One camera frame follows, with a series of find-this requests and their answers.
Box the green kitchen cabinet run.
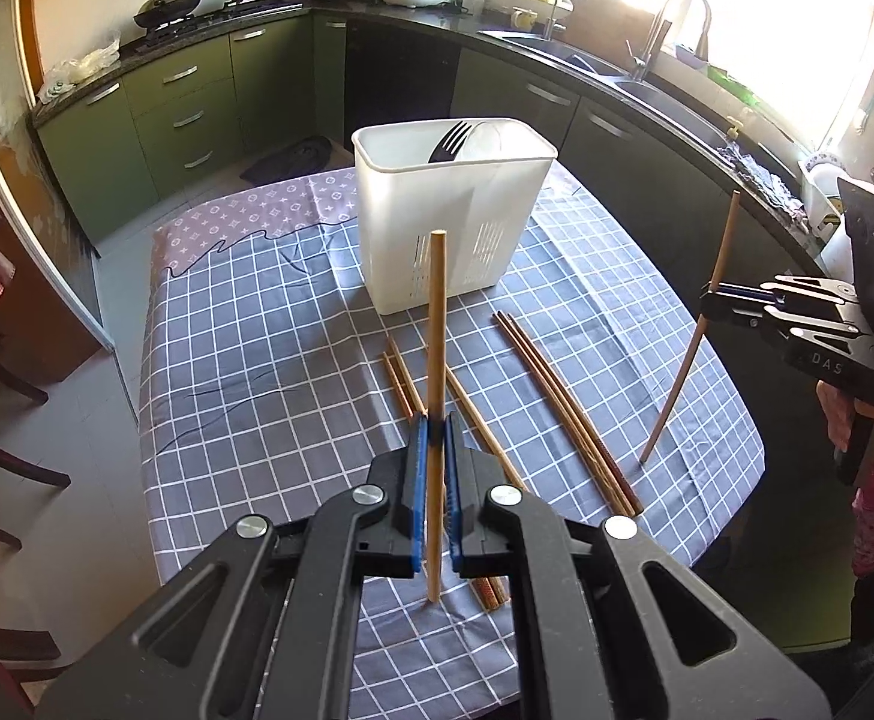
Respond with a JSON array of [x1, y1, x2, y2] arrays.
[[35, 15, 349, 242], [450, 45, 858, 646]]

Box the steel sink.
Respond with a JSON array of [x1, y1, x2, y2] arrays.
[[480, 30, 708, 115]]

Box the kitchen window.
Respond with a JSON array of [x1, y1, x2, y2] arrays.
[[503, 0, 874, 149]]

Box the tall steel faucet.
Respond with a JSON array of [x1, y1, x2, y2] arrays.
[[626, 0, 714, 83]]

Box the green box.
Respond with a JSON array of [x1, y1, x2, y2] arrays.
[[707, 64, 762, 104]]

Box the black fork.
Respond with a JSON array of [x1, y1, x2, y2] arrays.
[[428, 122, 472, 165]]

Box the black kitchen countertop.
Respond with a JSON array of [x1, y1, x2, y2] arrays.
[[28, 0, 854, 275]]

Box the clear plastic bags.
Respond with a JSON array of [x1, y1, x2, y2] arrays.
[[38, 30, 123, 104]]

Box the wooden chopstick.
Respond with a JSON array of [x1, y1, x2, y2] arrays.
[[492, 313, 627, 518], [383, 351, 499, 611], [425, 349, 529, 494], [506, 311, 645, 511], [498, 313, 636, 515], [639, 191, 743, 464], [423, 231, 450, 603], [387, 334, 510, 605]]

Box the black wok with lid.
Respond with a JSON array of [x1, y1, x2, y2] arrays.
[[134, 0, 205, 29]]

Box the clear plastic utensil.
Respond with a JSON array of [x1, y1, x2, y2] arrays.
[[455, 120, 507, 164]]

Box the white plastic tub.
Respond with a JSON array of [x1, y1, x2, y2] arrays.
[[800, 154, 867, 242]]

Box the brown cardboard sheet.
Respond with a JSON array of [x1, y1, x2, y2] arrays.
[[572, 0, 660, 38]]

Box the grey checked tablecloth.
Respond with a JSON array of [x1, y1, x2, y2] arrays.
[[139, 163, 767, 720]]

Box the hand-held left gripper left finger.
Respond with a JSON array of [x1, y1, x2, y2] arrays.
[[35, 412, 432, 720]]

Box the gas stove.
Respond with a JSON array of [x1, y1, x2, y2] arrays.
[[137, 0, 312, 40]]

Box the person's right hand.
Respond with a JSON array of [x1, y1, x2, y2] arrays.
[[815, 379, 850, 455]]

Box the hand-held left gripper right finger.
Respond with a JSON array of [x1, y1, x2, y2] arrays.
[[444, 411, 835, 720]]

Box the dark floor mat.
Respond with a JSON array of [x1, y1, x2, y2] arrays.
[[239, 135, 337, 185]]

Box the dark corner cabinet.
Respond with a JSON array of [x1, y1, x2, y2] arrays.
[[344, 19, 462, 166]]

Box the white plastic utensil holder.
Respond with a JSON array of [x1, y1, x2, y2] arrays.
[[351, 118, 559, 317]]

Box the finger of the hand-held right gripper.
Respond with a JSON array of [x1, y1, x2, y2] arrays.
[[699, 291, 861, 347], [710, 276, 861, 308]]

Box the crumpled plastic wrap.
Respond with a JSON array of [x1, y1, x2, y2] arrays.
[[716, 141, 807, 220]]

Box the slim sink faucet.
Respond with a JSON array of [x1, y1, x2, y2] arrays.
[[525, 0, 570, 43]]

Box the sliding glass door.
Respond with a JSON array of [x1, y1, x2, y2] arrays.
[[0, 0, 117, 370]]

